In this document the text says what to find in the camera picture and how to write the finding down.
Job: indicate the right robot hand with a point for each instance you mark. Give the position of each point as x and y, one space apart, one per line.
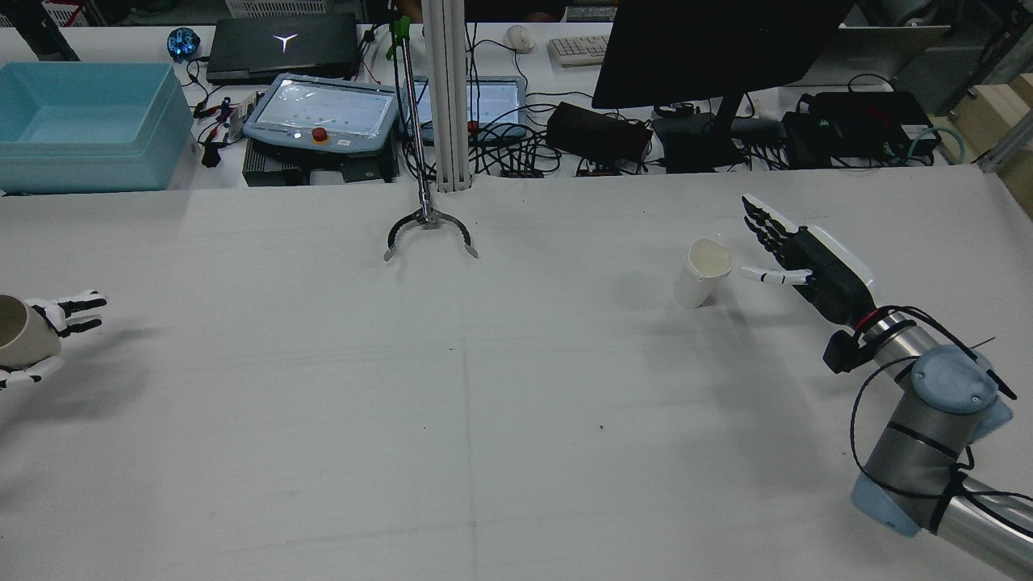
835 274

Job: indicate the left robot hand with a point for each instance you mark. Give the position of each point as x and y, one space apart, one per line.
56 311

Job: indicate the beige paper cup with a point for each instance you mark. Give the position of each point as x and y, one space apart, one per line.
24 335

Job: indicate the white paper cup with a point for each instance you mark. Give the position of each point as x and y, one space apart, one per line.
698 278

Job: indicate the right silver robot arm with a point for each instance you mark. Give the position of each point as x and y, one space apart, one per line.
912 452

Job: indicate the black electronics case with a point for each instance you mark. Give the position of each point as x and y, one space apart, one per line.
863 121

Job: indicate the light blue plastic bin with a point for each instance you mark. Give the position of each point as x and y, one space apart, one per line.
81 129

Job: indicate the silver Huawei monitor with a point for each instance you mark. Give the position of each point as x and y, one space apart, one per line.
888 52

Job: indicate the black Huawei monitor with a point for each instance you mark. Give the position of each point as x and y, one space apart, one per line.
710 48

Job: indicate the black orange power strip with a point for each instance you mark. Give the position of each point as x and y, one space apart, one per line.
520 172
597 169

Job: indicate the black controller box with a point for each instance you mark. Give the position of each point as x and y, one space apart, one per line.
278 169

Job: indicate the black power brick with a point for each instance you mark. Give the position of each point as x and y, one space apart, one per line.
597 129

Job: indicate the blue glittery ball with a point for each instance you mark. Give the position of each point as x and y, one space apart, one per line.
183 43

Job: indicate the teach pendant with red button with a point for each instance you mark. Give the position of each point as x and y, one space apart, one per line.
323 109

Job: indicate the black laptop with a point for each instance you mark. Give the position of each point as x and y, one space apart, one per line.
274 48

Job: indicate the white keyboard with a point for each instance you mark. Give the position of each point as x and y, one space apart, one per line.
577 50

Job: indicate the white plastic basket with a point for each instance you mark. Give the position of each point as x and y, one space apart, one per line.
274 7

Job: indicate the grey blue teach pendant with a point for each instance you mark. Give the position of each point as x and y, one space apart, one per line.
496 101

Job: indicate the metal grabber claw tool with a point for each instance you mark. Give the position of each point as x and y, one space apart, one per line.
420 161

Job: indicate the white computer mouse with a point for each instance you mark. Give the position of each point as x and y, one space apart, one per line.
519 38

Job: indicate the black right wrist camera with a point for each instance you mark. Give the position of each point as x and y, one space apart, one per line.
841 353

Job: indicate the aluminium profile post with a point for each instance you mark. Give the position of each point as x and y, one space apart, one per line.
448 97

